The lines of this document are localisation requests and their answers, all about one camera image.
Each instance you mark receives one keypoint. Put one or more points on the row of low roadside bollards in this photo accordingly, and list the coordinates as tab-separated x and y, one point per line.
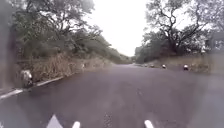
185	67

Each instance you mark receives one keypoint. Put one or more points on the robot's own part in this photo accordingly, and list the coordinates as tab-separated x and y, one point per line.
148	124
76	125

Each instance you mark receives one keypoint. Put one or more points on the row of trees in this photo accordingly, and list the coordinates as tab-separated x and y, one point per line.
173	36
50	33

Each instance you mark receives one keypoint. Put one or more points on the dry grass verge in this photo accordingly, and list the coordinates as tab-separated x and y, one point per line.
200	61
56	66

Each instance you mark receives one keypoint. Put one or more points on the white kerb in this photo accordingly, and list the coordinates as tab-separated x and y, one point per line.
50	81

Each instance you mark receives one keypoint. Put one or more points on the grey asphalt road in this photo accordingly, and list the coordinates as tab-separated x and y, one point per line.
120	93

